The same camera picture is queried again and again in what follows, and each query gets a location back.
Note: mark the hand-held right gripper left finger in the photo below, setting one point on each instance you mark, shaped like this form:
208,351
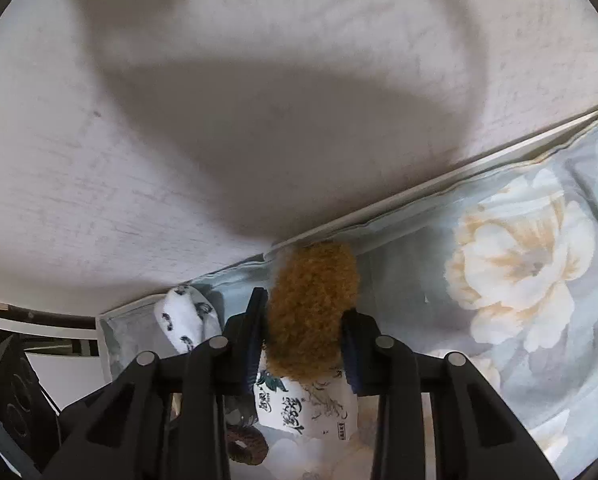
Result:
256,330

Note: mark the brown fuzzy sock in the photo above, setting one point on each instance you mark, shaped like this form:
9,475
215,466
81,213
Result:
311,305

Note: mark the white spotted sock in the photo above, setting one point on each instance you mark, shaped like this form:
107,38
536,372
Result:
184,317

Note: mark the blue-grey floral cloth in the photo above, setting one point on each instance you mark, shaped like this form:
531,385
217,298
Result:
404,270

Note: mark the dark door frame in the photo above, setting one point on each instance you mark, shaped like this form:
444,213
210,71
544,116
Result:
29,316

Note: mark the brown capped bottle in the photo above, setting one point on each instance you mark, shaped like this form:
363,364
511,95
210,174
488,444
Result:
239,455

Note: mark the white printed box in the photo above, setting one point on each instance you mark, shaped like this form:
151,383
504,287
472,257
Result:
309,405

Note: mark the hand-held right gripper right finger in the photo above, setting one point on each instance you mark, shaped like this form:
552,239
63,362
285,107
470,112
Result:
351,355

